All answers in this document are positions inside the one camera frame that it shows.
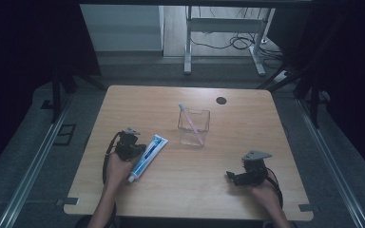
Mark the white metal desk frame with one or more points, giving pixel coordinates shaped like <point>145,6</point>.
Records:
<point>225,25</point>

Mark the person's right hand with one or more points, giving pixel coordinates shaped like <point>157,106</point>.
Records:
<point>266,193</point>

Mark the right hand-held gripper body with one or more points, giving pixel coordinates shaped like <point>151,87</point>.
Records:
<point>255,171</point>

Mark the black metal stand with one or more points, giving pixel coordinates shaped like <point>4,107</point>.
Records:
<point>313,98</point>
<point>56,95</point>

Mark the person's left hand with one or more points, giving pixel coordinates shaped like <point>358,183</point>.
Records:
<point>119,171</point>

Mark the grey table edge bracket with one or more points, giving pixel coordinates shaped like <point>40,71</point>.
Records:
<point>67,201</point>

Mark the small black floor bracket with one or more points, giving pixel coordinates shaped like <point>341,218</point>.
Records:
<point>47,104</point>

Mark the white cabinet panel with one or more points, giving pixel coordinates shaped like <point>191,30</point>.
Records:
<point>120,28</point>

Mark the pink toothbrush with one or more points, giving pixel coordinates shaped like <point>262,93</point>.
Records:
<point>190,123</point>

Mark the white power strip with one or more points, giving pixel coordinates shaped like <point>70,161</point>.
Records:
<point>282,76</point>

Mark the aluminium floor rail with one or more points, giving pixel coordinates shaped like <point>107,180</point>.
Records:
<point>332,164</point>
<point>34,164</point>

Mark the blue and white toothpaste tube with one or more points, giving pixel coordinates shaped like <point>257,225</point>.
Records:
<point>148,157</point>

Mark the dark curtain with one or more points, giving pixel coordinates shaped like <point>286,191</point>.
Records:
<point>355,79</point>
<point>22,63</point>

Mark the clear plastic cup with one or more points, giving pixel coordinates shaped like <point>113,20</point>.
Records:
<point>193,127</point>

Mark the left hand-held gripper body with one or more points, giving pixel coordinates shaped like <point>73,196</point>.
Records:
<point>126,145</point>

